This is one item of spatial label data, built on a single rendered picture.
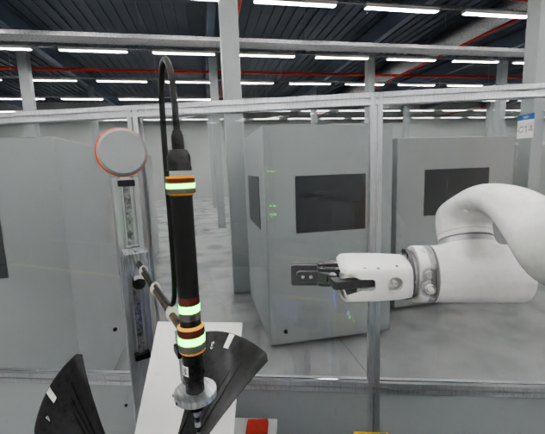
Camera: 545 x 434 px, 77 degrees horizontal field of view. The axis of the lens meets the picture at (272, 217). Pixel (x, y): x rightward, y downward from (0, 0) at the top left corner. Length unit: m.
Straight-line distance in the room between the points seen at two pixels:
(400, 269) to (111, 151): 0.96
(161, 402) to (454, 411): 1.06
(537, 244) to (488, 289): 0.15
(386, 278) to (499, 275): 0.15
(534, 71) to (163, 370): 7.01
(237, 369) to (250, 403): 0.78
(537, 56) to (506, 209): 6.93
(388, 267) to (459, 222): 0.13
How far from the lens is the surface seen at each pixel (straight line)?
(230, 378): 0.77
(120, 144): 1.22
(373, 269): 0.50
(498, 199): 0.48
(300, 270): 0.52
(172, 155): 0.53
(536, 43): 7.43
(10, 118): 1.65
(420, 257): 0.53
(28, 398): 1.93
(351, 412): 1.55
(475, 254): 0.55
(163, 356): 1.11
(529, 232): 0.43
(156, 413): 1.09
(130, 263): 1.14
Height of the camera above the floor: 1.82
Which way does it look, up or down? 8 degrees down
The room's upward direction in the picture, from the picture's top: 2 degrees counter-clockwise
